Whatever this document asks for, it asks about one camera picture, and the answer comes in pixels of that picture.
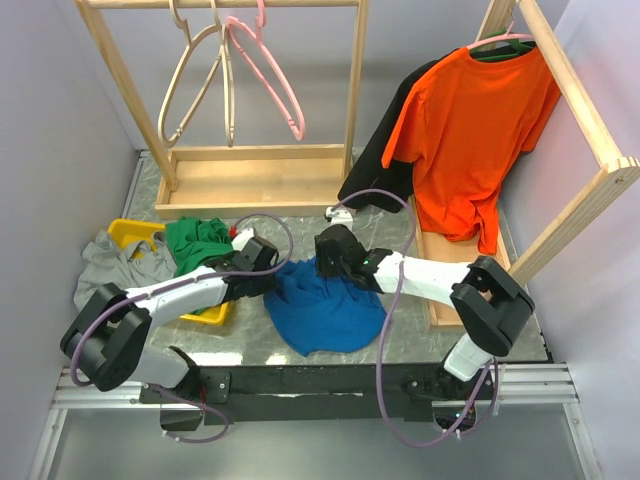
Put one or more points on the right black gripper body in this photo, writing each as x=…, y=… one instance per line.
x=326, y=266

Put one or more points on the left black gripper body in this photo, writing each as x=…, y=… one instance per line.
x=262, y=283

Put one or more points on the blue tank top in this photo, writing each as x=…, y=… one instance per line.
x=313, y=313

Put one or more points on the yellow plastic tray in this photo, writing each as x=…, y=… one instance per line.
x=127, y=233

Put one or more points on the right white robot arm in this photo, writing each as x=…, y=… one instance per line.
x=492, y=306

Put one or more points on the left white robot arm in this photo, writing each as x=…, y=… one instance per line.
x=107, y=341

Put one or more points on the middle beige wooden hanger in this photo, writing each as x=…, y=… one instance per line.
x=228, y=77

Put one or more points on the pink hanger under orange shirt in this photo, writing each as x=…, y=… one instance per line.
x=507, y=36

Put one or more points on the green hanger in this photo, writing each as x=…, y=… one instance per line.
x=512, y=48

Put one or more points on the green shirt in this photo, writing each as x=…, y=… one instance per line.
x=193, y=241

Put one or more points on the back wooden clothes rack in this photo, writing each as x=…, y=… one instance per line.
x=291, y=180

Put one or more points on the wooden clothes rack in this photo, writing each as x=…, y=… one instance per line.
x=291, y=180
x=572, y=205

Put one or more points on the right wooden clothes rack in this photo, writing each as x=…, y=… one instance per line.
x=572, y=205

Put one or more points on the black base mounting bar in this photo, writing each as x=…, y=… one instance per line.
x=327, y=392

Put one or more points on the grey shirt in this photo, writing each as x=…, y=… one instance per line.
x=139, y=264

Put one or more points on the orange t-shirt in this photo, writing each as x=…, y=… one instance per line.
x=462, y=126

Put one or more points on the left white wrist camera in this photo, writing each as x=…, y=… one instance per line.
x=242, y=237

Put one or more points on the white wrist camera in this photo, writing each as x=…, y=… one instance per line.
x=242, y=237
x=339, y=215

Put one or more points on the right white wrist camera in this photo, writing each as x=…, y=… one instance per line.
x=339, y=215

